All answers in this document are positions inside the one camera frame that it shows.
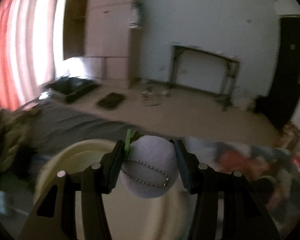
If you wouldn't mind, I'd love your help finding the grey plush ball keychain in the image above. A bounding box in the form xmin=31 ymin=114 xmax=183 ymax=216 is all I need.
xmin=120 ymin=129 xmax=179 ymax=199

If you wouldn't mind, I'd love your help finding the pale green plastic basin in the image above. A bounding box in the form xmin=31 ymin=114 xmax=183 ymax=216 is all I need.
xmin=33 ymin=139 xmax=197 ymax=239

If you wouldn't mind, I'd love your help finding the black open case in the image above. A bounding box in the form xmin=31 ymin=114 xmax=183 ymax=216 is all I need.
xmin=44 ymin=76 xmax=101 ymax=104

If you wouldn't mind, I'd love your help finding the black foam tray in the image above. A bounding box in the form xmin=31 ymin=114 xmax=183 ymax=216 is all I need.
xmin=96 ymin=92 xmax=126 ymax=111

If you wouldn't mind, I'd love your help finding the black leg folding table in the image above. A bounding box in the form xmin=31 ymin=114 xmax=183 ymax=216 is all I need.
xmin=167 ymin=43 xmax=241 ymax=111

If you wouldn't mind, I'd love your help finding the wooden wardrobe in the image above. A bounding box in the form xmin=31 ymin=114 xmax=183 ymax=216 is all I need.
xmin=63 ymin=0 xmax=143 ymax=89

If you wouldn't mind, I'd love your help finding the pink red curtain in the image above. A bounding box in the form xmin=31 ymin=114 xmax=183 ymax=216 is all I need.
xmin=0 ymin=0 xmax=57 ymax=111

